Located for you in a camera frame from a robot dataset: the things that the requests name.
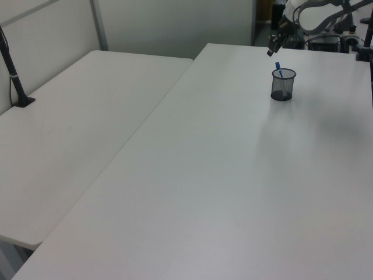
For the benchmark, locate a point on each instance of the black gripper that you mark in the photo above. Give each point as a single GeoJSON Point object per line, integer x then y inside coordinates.
{"type": "Point", "coordinates": [286, 28]}

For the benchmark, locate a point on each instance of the blue and white marker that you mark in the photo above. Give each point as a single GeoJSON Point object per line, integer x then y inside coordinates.
{"type": "Point", "coordinates": [278, 68]}

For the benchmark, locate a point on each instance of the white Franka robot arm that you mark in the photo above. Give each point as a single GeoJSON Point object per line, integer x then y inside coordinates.
{"type": "Point", "coordinates": [314, 16]}

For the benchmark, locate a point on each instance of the dark cabinet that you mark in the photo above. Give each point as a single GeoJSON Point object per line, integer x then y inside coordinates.
{"type": "Point", "coordinates": [277, 16]}

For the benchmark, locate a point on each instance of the black mesh pen cup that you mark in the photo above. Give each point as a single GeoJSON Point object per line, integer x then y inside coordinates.
{"type": "Point", "coordinates": [283, 86]}

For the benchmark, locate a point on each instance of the dark lab equipment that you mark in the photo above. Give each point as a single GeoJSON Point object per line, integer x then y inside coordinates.
{"type": "Point", "coordinates": [329, 42]}

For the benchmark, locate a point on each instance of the white side table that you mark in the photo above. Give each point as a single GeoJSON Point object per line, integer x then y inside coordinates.
{"type": "Point", "coordinates": [73, 122]}

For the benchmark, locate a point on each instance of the black clamped camera stand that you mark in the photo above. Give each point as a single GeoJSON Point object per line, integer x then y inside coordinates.
{"type": "Point", "coordinates": [365, 46]}

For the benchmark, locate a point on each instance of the grey metal partition post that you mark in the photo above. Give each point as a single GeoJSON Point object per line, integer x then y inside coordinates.
{"type": "Point", "coordinates": [99, 26]}

